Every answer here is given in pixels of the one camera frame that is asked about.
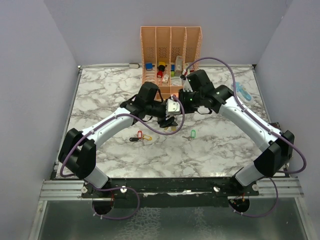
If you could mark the blue toothbrush package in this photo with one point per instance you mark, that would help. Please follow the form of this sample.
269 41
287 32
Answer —
242 93

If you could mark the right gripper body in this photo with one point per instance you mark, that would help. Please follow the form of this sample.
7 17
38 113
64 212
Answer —
190 100

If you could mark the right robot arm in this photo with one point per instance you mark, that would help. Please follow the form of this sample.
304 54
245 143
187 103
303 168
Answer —
275 146

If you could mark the paperback book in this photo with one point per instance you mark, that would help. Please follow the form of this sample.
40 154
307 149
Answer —
276 125

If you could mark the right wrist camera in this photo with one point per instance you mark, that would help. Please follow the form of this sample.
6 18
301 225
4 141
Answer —
186 84

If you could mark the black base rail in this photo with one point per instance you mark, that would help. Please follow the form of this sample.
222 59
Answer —
169 192

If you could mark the black key tag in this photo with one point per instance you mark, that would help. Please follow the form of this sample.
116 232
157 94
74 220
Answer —
134 139

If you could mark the peach desk organizer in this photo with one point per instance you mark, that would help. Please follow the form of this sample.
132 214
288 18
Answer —
164 44

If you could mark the red key tag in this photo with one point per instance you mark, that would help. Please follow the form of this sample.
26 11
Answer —
139 134

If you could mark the yellow block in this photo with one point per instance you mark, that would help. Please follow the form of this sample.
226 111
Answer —
161 63

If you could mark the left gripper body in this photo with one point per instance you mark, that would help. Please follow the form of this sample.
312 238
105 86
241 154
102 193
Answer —
156 109

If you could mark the blue block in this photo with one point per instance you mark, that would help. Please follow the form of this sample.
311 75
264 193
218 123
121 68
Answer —
149 66

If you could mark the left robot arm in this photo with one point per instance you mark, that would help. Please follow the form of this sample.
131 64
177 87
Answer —
78 151

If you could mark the aluminium frame bar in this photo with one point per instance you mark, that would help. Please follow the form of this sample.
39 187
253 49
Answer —
71 189

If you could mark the white adapter at wall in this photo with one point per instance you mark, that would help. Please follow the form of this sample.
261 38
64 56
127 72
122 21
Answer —
134 65

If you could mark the white red box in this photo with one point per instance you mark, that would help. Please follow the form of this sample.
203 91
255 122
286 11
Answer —
189 67

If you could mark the green key tag with key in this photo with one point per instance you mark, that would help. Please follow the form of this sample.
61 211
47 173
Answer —
191 136

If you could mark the yellow key tag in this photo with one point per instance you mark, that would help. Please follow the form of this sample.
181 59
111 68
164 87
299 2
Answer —
147 137

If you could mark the metal keyring with yellow grip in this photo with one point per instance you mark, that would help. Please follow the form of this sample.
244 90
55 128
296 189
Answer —
170 129

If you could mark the tall grey box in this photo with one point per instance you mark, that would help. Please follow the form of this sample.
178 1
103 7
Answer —
178 66

